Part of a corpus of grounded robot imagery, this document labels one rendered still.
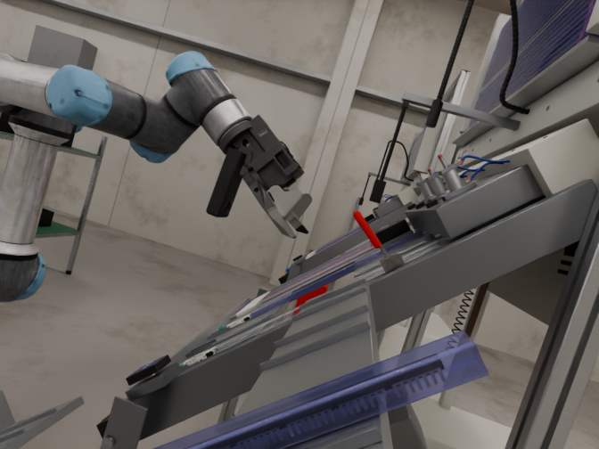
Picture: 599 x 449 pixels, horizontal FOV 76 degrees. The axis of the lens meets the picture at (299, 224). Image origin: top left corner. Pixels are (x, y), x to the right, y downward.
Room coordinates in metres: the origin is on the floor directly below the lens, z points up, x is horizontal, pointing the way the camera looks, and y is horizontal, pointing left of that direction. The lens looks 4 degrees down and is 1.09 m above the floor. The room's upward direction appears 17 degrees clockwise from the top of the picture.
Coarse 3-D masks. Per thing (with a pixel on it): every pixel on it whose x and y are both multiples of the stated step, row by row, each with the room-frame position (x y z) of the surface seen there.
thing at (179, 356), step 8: (240, 304) 1.12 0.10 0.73; (232, 312) 1.04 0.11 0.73; (224, 320) 0.97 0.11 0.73; (208, 328) 0.89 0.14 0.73; (216, 328) 0.91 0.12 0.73; (200, 336) 0.82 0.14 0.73; (208, 336) 0.86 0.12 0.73; (192, 344) 0.78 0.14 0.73; (200, 344) 0.81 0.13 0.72; (176, 352) 0.73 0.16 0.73; (184, 352) 0.74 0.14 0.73; (176, 360) 0.70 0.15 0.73; (184, 360) 0.73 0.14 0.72
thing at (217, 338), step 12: (276, 300) 0.96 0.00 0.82; (252, 312) 0.97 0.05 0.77; (264, 312) 0.83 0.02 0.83; (276, 312) 0.78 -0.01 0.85; (240, 324) 0.84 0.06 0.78; (252, 324) 0.75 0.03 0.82; (216, 336) 0.84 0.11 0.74; (228, 336) 0.75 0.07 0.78; (252, 336) 0.61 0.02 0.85; (204, 348) 0.73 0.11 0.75; (228, 348) 0.62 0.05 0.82; (204, 360) 0.62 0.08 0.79
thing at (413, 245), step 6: (414, 240) 0.80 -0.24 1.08; (420, 240) 0.77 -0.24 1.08; (402, 246) 0.80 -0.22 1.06; (408, 246) 0.76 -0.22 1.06; (414, 246) 0.71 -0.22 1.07; (420, 246) 0.69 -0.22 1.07; (372, 252) 0.96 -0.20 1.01; (390, 252) 0.80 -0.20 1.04; (402, 252) 0.71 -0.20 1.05; (408, 252) 0.69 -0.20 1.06; (360, 258) 0.95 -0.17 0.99; (378, 258) 0.80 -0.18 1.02; (414, 258) 0.58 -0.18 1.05; (366, 264) 0.81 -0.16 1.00; (372, 264) 0.77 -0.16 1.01; (378, 264) 0.72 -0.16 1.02; (360, 270) 0.76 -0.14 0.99; (366, 270) 0.70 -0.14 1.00; (372, 270) 0.69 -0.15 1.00; (354, 276) 0.70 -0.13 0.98; (378, 276) 0.59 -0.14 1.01
